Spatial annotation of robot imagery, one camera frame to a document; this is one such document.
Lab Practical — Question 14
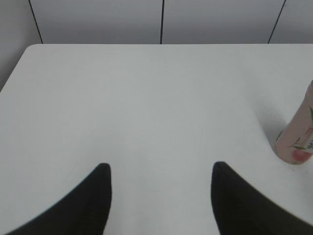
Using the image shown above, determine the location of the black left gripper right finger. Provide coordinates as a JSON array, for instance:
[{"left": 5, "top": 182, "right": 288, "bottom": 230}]
[{"left": 211, "top": 162, "right": 313, "bottom": 235}]

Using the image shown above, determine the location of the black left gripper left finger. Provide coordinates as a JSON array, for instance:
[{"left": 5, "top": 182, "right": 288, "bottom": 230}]
[{"left": 9, "top": 163, "right": 112, "bottom": 235}]

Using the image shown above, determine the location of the peach oolong tea bottle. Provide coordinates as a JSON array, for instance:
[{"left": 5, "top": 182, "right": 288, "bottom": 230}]
[{"left": 274, "top": 83, "right": 313, "bottom": 165}]

